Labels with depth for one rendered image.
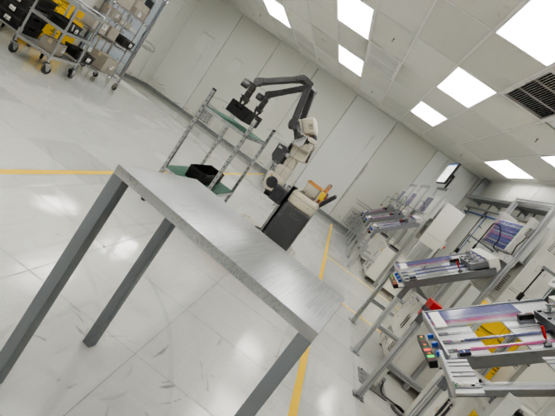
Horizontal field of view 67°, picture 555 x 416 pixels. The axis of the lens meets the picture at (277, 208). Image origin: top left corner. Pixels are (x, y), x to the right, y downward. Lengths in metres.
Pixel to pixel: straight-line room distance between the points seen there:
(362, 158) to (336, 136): 0.88
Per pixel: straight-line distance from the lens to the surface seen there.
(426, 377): 3.91
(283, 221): 3.51
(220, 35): 11.85
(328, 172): 10.83
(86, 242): 1.31
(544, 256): 3.85
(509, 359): 2.32
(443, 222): 6.93
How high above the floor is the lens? 1.13
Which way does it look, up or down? 9 degrees down
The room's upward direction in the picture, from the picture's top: 36 degrees clockwise
